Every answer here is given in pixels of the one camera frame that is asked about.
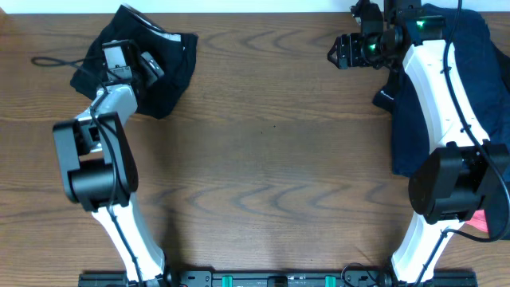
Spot black shorts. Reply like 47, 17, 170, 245
82, 5, 198, 120

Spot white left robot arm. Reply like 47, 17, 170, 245
53, 40, 168, 286

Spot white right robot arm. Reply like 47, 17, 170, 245
328, 0, 509, 286

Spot black garment with logo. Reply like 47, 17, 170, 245
372, 72, 400, 114

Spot navy blue garment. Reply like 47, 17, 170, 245
391, 9, 509, 177

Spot red garment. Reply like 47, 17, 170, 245
466, 210, 488, 234

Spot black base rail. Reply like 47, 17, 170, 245
77, 268, 478, 287

